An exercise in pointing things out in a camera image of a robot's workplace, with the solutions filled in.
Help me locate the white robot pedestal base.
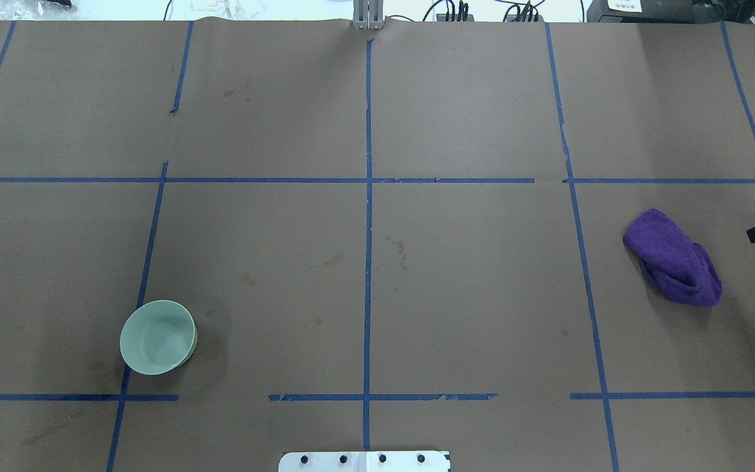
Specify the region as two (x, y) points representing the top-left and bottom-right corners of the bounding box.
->
(278, 450), (452, 471)

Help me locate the aluminium frame post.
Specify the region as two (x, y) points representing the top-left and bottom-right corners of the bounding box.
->
(353, 0), (385, 31)

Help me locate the mint green bowl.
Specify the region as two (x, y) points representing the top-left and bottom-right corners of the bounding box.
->
(119, 300), (199, 376)

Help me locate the purple microfiber cloth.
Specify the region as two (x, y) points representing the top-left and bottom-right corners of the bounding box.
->
(623, 208), (723, 308)

